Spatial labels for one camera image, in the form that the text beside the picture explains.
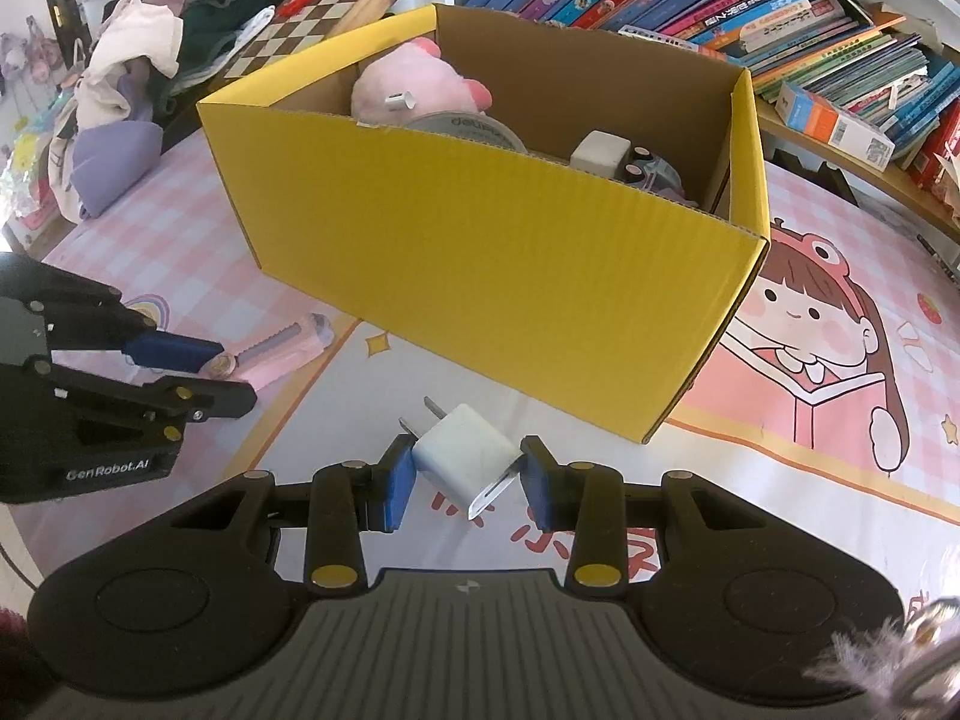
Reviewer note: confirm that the pink checked cloth-covered desktop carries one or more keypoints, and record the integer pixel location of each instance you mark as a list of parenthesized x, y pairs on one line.
[(225, 255)]

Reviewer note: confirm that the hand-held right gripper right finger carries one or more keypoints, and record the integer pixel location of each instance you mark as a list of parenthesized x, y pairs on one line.
[(540, 487)]

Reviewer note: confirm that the dark red fuzzy clothing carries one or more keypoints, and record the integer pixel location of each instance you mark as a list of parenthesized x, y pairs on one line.
[(19, 652)]

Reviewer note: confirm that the cream faceted block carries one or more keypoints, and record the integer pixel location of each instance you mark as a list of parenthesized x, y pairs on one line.
[(598, 154)]

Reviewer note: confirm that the orange and white carton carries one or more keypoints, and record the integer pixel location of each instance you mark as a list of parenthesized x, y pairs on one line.
[(832, 124)]

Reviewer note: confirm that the row of colourful books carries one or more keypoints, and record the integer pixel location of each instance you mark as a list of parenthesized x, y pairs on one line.
[(712, 15)]

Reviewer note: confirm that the lilac garment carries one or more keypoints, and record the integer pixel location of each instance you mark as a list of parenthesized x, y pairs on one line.
[(120, 172)]

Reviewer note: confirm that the pink plush toy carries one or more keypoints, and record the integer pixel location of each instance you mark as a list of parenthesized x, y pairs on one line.
[(420, 82)]

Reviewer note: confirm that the pink utility knife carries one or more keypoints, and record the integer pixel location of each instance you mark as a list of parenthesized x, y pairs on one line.
[(277, 352)]

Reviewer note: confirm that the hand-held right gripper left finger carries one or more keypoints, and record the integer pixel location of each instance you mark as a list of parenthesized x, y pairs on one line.
[(397, 491)]

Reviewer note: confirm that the fuzzy lilac fabric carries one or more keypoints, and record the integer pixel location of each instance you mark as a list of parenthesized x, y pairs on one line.
[(877, 652)]

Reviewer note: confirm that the wooden chessboard box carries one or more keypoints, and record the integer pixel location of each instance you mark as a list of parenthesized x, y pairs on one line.
[(330, 7)]

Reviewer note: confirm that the yellow cardboard box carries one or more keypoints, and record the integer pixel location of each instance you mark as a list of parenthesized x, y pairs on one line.
[(487, 255)]

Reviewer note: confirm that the clear tape roll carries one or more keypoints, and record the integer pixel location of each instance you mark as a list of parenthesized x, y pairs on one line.
[(465, 129)]

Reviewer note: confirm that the pile of dark clothes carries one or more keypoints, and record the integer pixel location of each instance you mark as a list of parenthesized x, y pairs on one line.
[(217, 7)]

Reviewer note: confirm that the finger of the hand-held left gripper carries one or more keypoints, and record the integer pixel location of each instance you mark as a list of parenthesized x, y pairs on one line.
[(210, 399), (172, 352)]

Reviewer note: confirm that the white charger plug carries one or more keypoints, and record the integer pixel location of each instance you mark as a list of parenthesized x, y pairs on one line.
[(465, 450)]

